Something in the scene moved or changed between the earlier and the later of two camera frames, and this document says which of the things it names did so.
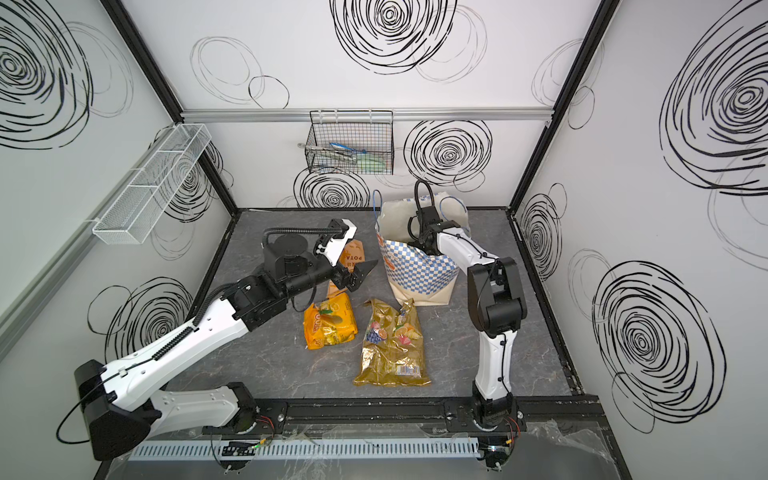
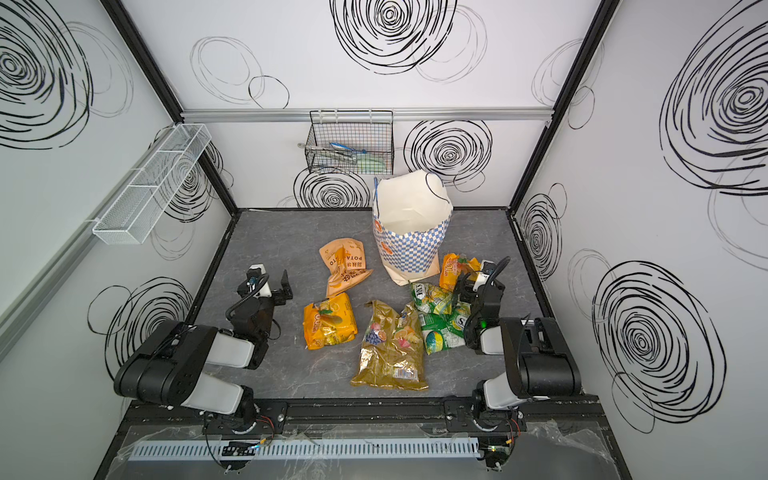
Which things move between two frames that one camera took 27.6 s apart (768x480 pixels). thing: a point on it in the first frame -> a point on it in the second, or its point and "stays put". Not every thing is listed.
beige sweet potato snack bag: x=352 y=253 stays put
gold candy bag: x=393 y=353 stays put
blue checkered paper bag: x=418 y=276 -> x=412 y=212
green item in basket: x=371 y=163 stays put
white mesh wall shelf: x=131 y=216 stays put
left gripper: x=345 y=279 -> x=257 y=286
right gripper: x=424 y=225 -> x=480 y=290
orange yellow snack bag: x=330 y=322 stays put
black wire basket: x=351 y=142 stays put
